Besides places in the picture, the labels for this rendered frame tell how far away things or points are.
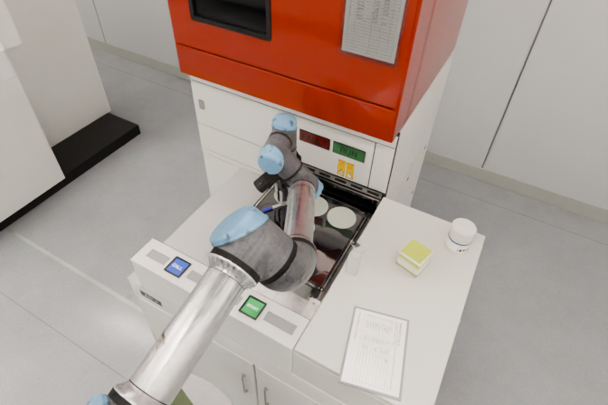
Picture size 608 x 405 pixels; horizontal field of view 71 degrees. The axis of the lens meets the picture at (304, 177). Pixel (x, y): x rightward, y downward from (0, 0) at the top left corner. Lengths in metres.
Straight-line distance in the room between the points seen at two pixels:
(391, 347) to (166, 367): 0.57
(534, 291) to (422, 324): 1.55
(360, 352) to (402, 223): 0.46
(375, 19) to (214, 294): 0.75
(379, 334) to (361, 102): 0.63
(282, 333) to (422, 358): 0.35
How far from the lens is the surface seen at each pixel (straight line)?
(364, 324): 1.19
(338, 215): 1.49
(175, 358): 0.84
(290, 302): 1.30
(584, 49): 2.73
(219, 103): 1.66
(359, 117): 1.28
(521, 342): 2.51
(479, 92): 2.88
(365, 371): 1.13
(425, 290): 1.28
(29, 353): 2.52
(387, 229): 1.39
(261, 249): 0.86
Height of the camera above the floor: 2.00
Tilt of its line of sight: 43 degrees down
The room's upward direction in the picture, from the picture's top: 2 degrees clockwise
